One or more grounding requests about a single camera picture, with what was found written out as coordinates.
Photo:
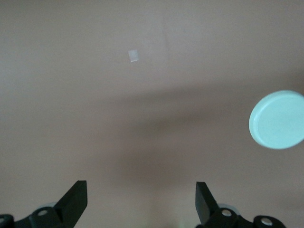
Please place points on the light green plate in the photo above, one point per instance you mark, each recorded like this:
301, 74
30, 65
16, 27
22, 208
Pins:
278, 121

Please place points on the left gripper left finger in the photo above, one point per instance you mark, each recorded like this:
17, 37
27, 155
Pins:
71, 204

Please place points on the clear tape piece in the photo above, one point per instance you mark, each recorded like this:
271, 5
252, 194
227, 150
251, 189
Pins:
133, 56

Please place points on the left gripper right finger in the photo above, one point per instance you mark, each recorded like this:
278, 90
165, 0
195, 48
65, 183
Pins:
206, 209

